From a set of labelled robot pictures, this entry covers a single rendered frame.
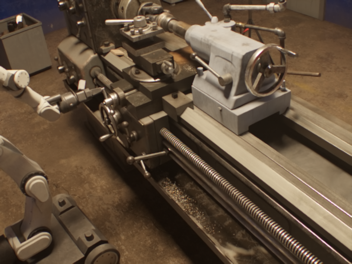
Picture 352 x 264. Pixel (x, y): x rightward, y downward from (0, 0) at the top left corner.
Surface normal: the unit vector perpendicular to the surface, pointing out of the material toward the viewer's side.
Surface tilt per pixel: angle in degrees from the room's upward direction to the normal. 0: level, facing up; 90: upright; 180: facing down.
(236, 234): 0
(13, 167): 90
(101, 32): 90
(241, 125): 90
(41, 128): 0
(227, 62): 76
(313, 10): 90
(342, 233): 36
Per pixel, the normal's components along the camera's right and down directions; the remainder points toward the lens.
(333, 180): 0.05, -0.57
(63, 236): -0.11, -0.80
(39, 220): 0.61, 0.41
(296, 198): -0.59, -0.43
